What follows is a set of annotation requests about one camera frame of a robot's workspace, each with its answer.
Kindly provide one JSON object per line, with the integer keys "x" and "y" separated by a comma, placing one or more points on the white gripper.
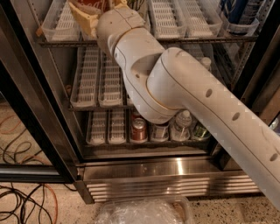
{"x": 113, "y": 24}

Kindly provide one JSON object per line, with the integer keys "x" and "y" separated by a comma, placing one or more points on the red Coca-Cola can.
{"x": 93, "y": 3}

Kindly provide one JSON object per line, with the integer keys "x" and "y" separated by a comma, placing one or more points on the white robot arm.
{"x": 160, "y": 82}

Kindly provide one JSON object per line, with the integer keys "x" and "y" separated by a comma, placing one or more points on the white 7up can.
{"x": 140, "y": 6}

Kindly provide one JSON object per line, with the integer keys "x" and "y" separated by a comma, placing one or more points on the stainless steel fridge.
{"x": 71, "y": 97}

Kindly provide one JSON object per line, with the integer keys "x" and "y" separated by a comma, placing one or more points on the red can bottom rear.
{"x": 135, "y": 115}

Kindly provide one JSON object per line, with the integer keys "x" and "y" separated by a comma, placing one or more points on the clear water bottle middle shelf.
{"x": 206, "y": 62}

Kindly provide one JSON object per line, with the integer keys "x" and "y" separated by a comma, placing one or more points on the clear water bottle shelf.
{"x": 180, "y": 127}
{"x": 206, "y": 62}

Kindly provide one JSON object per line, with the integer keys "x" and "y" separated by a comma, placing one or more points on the red can bottom front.
{"x": 138, "y": 130}

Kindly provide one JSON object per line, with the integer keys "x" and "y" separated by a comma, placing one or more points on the blue Pepsi can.
{"x": 241, "y": 12}

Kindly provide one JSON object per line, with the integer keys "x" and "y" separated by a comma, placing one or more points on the clear water bottle bottom shelf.
{"x": 180, "y": 127}

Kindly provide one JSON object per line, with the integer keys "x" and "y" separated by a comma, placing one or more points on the green can bottom shelf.
{"x": 200, "y": 133}

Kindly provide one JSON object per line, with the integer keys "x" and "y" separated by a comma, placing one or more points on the dark brown drink bottle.
{"x": 159, "y": 132}

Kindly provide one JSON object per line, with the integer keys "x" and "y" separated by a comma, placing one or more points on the clear plastic bin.
{"x": 152, "y": 210}

